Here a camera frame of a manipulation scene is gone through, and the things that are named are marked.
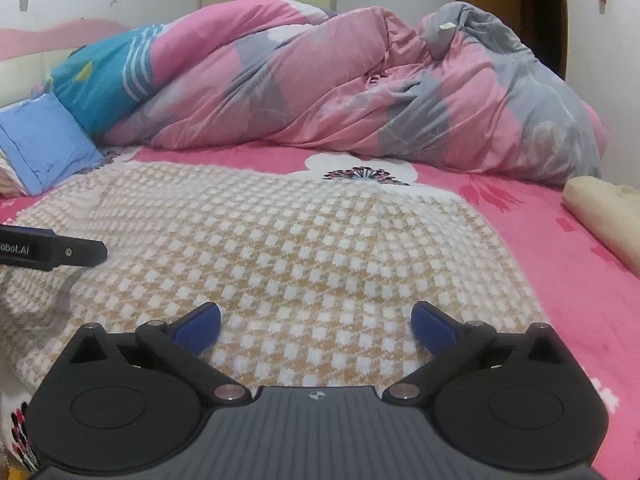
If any pink grey floral duvet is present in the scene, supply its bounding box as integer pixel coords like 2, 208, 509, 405
102, 0, 612, 188

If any blue pillow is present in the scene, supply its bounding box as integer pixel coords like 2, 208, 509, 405
0, 92, 107, 197

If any beige checked knit cardigan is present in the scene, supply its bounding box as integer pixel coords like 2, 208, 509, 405
0, 162, 551, 392

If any teal striped pillow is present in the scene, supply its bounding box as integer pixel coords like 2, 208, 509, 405
32, 25, 167, 137

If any folded beige cloth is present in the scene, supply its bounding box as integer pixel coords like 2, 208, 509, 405
563, 176, 640, 279

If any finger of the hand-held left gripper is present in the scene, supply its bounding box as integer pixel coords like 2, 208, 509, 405
50, 238, 108, 270

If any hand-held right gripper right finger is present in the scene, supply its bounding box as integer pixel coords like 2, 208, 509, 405
382, 301, 563, 404

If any pink floral bed sheet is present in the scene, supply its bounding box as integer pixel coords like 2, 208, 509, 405
0, 144, 640, 480

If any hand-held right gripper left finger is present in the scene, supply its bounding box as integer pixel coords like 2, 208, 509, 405
70, 301, 252, 404

